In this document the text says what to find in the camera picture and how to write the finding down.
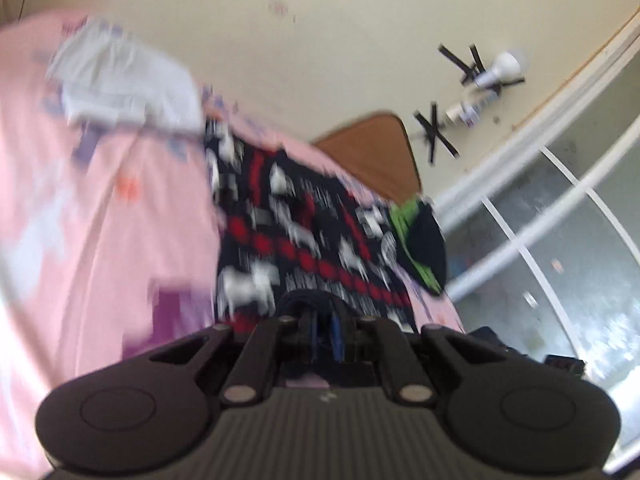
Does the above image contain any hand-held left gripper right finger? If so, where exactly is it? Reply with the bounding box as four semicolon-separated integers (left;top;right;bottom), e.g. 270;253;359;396
325;305;518;407

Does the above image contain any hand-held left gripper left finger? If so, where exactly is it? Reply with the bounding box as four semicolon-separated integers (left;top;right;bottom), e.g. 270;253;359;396
120;310;321;407

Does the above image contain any navy red white patterned sweater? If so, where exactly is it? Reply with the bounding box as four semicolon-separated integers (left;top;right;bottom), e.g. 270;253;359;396
204;117;418;336

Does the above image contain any folded black and green sweater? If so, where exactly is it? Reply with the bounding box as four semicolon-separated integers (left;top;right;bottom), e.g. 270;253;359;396
389;197;448;297

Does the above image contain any white framed frosted window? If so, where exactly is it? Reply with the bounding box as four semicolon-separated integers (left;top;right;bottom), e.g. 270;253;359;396
430;10;640;466

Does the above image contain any pink floral bed sheet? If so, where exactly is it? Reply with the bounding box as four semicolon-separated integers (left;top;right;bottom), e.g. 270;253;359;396
0;10;466;476

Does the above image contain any small white bottle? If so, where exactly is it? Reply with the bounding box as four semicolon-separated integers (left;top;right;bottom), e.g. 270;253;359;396
444;91;501;127

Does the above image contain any white light bulb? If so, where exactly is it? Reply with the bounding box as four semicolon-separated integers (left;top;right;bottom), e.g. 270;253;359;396
472;51;528;90

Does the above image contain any white cloth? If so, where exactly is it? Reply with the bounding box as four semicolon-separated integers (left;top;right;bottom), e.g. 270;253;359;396
47;17;205;136

